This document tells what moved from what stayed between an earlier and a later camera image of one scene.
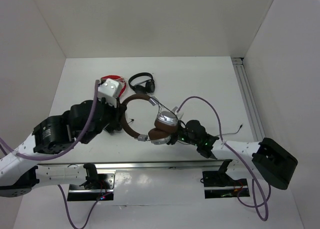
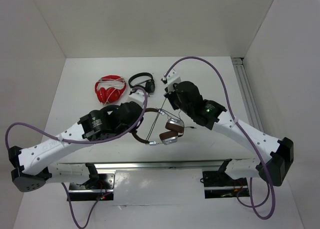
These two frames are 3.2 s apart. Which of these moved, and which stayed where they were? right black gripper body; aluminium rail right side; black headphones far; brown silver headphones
Moved: right black gripper body; brown silver headphones
Stayed: black headphones far; aluminium rail right side
